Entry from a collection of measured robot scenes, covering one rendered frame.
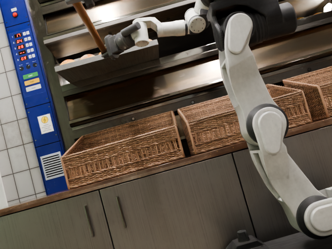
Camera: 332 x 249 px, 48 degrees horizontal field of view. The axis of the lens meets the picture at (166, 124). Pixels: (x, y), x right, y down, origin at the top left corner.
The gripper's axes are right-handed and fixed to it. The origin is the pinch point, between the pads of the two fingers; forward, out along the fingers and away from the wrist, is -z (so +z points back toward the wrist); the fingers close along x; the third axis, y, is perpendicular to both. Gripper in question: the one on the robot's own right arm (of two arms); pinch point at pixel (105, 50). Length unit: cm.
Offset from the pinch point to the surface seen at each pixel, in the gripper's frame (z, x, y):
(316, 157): 76, -77, -27
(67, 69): -23.0, -1.8, 5.6
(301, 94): 76, -48, -33
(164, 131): 23, -48, 2
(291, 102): 71, -50, -31
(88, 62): -12.7, -1.3, 0.2
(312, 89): 79, -47, -44
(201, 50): 23, -4, -58
